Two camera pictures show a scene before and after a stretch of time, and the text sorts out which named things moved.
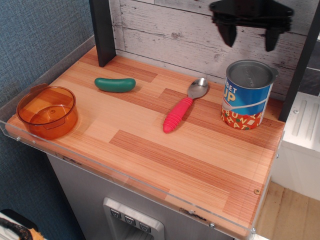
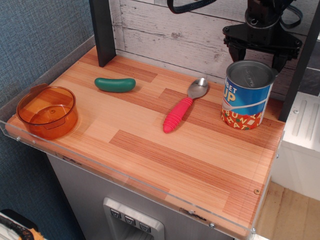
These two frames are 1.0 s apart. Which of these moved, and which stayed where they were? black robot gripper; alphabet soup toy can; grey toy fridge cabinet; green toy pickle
Moved: black robot gripper
Stayed: green toy pickle; grey toy fridge cabinet; alphabet soup toy can
